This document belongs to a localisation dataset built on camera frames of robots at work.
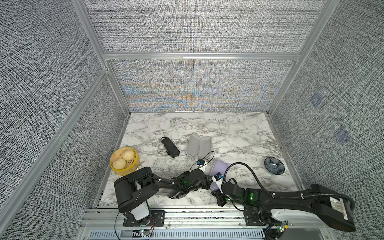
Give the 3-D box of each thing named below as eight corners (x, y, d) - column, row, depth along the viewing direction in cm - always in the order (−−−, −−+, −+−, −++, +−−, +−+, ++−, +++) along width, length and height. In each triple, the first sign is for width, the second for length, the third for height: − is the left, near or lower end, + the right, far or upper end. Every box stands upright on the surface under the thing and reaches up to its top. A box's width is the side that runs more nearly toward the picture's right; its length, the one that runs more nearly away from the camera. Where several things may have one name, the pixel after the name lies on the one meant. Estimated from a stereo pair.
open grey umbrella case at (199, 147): (185, 155, 98) (185, 152, 96) (189, 136, 108) (189, 133, 106) (210, 159, 97) (210, 156, 94) (212, 139, 106) (213, 136, 104)
